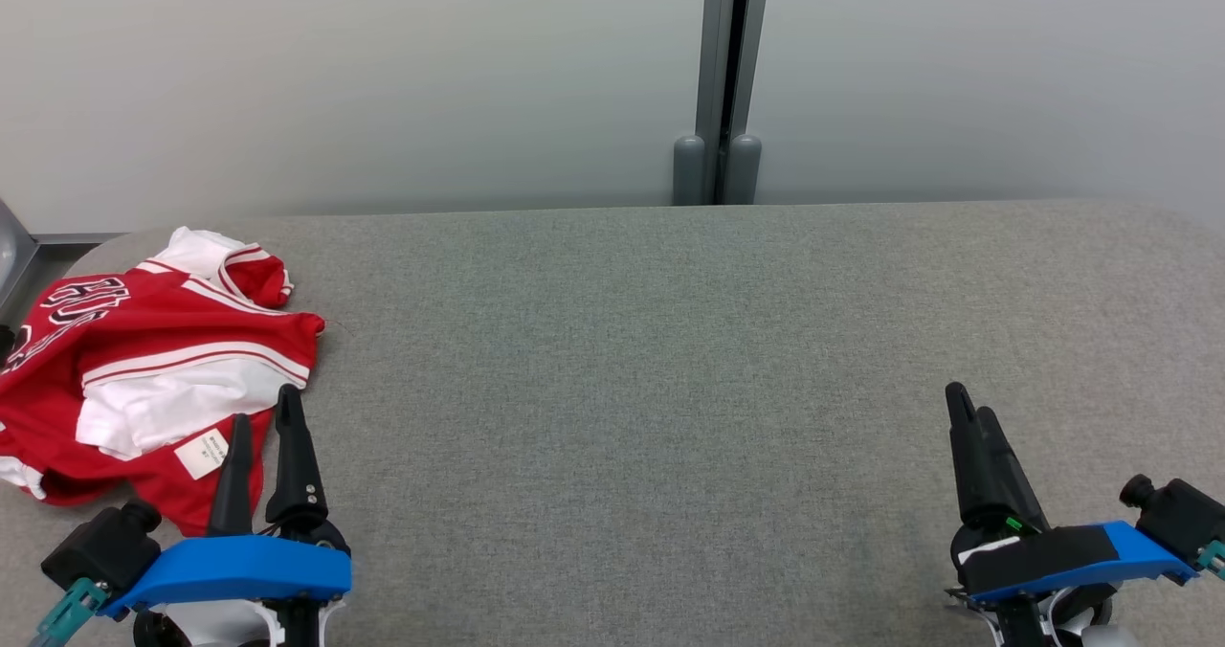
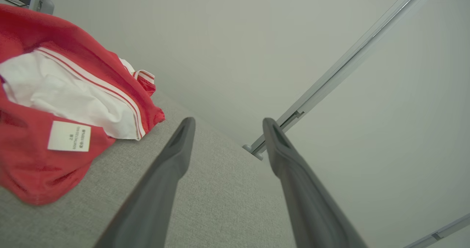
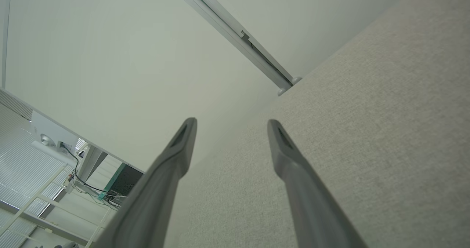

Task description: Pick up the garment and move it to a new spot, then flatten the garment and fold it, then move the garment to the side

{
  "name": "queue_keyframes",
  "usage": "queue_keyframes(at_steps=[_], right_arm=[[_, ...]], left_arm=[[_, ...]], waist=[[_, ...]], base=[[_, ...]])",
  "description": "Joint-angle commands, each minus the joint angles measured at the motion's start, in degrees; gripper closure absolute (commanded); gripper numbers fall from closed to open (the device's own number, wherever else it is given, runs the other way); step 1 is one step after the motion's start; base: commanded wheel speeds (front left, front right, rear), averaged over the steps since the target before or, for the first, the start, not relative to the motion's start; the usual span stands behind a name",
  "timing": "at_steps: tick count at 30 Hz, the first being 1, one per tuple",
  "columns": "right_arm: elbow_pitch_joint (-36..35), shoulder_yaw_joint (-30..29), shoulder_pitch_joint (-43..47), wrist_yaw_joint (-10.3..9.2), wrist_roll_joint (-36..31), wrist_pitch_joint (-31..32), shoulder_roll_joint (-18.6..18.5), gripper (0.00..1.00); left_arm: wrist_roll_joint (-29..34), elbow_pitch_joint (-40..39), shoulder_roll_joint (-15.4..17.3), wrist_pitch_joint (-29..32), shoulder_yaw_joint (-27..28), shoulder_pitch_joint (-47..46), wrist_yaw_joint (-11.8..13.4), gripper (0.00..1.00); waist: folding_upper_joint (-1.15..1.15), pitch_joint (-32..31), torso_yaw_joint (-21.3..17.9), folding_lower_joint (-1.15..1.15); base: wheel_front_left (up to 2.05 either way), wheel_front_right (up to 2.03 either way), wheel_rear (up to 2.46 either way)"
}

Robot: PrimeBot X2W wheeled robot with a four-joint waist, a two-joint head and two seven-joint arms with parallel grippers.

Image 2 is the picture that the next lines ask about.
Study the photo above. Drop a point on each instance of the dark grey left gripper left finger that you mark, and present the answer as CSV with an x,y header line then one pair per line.
x,y
154,196

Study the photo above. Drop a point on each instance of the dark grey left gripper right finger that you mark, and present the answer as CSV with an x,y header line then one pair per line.
x,y
308,204

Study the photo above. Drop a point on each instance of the red shirt with white sleeves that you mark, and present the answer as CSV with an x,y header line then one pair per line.
x,y
33,174

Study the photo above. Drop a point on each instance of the grey partition post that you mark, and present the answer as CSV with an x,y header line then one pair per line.
x,y
349,59
440,234

